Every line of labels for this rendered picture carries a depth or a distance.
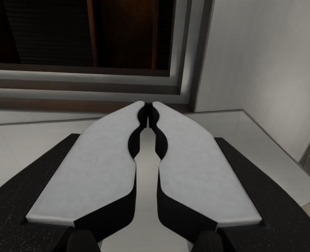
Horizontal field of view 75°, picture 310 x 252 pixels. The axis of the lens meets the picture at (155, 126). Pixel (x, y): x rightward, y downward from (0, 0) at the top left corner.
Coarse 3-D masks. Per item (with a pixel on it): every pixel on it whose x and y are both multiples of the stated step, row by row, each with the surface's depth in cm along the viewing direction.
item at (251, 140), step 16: (240, 112) 13; (240, 128) 14; (256, 128) 14; (240, 144) 15; (256, 144) 15; (272, 144) 15; (256, 160) 16; (272, 160) 16; (288, 160) 16; (272, 176) 17; (288, 176) 17; (288, 192) 18
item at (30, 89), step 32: (192, 0) 11; (192, 32) 12; (0, 64) 16; (32, 64) 17; (192, 64) 13; (0, 96) 14; (32, 96) 14; (64, 96) 14; (96, 96) 15; (128, 96) 15; (160, 96) 15; (192, 96) 14
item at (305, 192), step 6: (306, 174) 16; (300, 180) 17; (306, 180) 17; (300, 186) 17; (306, 186) 17; (294, 192) 18; (300, 192) 18; (306, 192) 18; (294, 198) 18; (300, 198) 18; (306, 198) 18; (300, 204) 19
